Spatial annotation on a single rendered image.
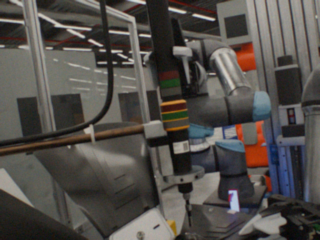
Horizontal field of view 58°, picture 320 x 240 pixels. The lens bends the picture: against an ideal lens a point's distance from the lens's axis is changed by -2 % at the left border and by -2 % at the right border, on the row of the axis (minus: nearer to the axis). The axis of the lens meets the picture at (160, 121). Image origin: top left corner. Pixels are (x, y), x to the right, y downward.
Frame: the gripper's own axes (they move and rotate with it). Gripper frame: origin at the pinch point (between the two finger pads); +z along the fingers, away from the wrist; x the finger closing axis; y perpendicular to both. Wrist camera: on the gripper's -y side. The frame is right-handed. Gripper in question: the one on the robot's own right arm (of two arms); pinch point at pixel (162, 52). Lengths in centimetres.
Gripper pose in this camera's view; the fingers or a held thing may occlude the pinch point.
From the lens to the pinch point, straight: 48.0
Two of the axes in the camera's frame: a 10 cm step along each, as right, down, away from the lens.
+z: -2.4, 0.8, -9.7
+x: -9.6, 1.3, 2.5
